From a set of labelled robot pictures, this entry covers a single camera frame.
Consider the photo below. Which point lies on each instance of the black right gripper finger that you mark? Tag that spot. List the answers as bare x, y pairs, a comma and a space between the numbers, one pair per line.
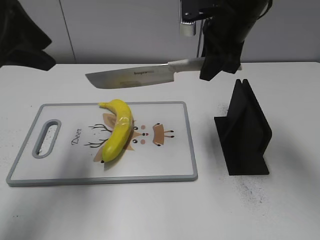
212, 65
231, 63

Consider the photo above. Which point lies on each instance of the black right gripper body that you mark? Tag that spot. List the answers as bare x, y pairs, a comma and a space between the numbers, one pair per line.
227, 23

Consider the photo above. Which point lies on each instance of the knife with white handle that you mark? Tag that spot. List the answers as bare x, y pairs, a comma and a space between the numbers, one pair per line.
144, 75

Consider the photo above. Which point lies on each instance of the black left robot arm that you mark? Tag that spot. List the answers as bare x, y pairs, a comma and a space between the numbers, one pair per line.
22, 42

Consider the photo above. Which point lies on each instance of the yellow plastic banana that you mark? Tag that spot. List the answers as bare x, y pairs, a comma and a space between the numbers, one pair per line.
121, 130

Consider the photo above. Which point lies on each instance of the black knife stand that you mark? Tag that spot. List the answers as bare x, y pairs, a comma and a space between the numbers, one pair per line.
244, 133

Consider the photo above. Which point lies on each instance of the white grey-rimmed cutting board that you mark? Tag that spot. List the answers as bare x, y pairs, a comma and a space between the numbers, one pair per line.
64, 146

